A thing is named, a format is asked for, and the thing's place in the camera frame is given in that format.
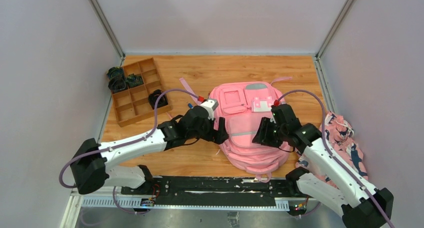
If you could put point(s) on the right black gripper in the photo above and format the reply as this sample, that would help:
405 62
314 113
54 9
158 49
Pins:
262 136

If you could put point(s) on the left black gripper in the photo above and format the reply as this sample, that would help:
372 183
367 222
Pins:
216 130

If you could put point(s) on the pink student backpack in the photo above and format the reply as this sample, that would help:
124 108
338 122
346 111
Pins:
243 105

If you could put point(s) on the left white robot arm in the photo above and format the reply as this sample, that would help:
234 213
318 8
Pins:
96 165

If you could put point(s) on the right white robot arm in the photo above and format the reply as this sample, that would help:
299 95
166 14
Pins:
358 202

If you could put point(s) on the pink patterned cloth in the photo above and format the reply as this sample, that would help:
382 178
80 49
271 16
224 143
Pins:
339 133

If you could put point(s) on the wooden divided organizer tray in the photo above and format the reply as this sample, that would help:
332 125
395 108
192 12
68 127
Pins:
135 91

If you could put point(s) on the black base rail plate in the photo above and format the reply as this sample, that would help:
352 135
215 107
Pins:
216 191

